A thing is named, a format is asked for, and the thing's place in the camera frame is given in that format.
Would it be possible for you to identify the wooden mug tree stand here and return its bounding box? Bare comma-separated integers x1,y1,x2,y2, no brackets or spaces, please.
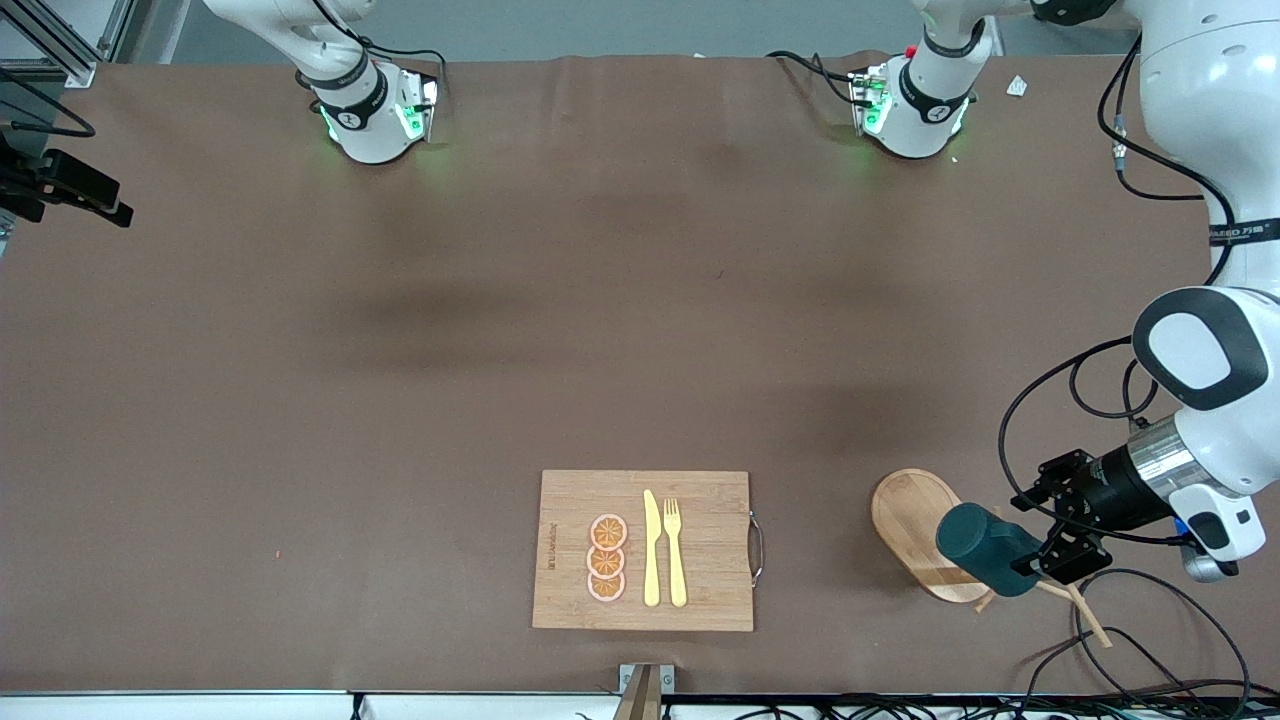
870,468,1113,649

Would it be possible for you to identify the black left arm base cable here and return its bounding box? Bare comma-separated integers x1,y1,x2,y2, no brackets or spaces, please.
765,50,871,109

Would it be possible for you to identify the black cable bundle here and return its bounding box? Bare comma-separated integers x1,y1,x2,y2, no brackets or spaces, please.
575,693,1280,720

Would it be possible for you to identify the black arm base cable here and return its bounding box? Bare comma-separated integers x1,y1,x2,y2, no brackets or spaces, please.
765,50,871,109
310,0,448,101

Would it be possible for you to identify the bamboo cutting board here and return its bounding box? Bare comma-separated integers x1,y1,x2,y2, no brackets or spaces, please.
531,470,766,633

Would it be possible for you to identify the black right arm base cable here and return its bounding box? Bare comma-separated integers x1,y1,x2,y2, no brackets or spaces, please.
310,0,448,101

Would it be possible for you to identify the teal cup with handle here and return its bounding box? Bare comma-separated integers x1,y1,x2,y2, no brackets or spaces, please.
935,502,1046,599

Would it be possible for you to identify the brown table cover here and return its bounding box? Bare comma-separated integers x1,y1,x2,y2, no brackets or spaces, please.
0,52,1280,696

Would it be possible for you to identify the yellow plastic fork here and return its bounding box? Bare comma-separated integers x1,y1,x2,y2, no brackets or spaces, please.
663,498,689,609

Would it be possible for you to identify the yellow plastic knife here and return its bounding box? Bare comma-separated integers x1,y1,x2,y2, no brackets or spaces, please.
643,489,663,608

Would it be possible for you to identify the aluminium profile post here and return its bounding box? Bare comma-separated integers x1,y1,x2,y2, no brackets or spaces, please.
612,663,676,720

